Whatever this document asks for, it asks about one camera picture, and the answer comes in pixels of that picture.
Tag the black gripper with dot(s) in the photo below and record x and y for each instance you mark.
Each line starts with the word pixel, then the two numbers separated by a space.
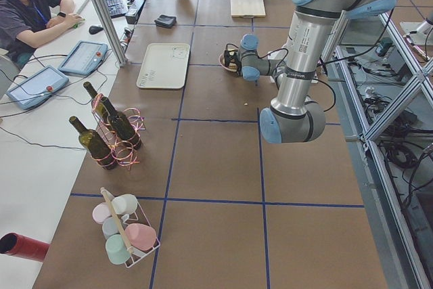
pixel 233 61

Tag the white round plate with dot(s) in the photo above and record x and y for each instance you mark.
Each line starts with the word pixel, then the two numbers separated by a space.
pixel 230 65

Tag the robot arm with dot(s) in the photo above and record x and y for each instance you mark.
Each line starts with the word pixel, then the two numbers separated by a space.
pixel 292 115

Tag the cream bear serving tray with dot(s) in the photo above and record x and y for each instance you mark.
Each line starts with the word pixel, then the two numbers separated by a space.
pixel 164 66

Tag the wooden cutting board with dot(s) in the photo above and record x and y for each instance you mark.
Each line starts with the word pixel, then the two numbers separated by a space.
pixel 247 8

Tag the grey folded cloth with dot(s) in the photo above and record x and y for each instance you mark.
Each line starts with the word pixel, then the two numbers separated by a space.
pixel 165 21

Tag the black keyboard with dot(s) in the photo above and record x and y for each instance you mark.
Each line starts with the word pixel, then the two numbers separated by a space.
pixel 116 8

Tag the black computer mouse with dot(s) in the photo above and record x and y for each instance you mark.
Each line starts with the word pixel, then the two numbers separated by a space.
pixel 94 29

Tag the blue teach pendant far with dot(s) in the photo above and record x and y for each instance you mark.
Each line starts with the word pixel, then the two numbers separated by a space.
pixel 84 58

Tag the blue teach pendant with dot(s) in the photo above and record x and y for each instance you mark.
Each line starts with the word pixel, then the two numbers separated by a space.
pixel 84 58
pixel 38 88

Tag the dark green wine bottle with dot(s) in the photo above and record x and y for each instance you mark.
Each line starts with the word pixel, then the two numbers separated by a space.
pixel 94 144

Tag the white cup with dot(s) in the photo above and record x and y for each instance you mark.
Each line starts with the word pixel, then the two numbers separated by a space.
pixel 125 204

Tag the blue teach pendant near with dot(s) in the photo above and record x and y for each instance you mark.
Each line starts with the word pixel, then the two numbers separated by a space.
pixel 38 88

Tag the lilac cup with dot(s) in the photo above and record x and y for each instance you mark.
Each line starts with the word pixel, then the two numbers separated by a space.
pixel 100 213

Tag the pink cup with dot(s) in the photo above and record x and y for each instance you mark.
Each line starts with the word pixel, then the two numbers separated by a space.
pixel 141 236

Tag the seated person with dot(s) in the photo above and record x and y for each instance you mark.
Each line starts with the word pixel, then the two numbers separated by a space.
pixel 27 25

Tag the grey cup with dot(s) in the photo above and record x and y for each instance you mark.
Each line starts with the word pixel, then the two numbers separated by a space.
pixel 109 228

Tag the green cup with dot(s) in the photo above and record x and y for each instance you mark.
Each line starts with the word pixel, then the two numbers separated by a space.
pixel 116 250

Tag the red cylinder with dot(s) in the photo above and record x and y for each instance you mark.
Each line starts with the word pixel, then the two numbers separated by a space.
pixel 17 245

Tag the copper wire bottle rack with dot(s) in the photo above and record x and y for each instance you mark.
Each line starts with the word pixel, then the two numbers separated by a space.
pixel 122 151

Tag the aluminium frame post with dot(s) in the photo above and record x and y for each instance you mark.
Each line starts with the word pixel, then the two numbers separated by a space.
pixel 106 22

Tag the white wire cup rack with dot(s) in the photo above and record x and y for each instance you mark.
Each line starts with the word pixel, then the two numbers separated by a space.
pixel 122 221

